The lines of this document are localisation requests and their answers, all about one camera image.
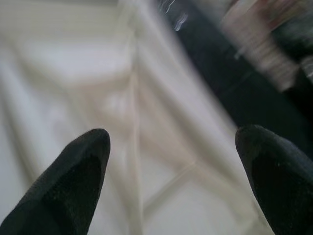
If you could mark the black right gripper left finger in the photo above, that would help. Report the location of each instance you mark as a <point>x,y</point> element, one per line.
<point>61,191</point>

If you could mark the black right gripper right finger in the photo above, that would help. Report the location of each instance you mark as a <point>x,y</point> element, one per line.
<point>281,186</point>

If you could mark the white plastic children table top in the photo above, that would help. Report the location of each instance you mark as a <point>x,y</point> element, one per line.
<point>73,61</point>

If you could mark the beige woven mat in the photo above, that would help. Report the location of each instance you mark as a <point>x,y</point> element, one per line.
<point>259,49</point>

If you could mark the black table cloth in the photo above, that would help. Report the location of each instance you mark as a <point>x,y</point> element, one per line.
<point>220,61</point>

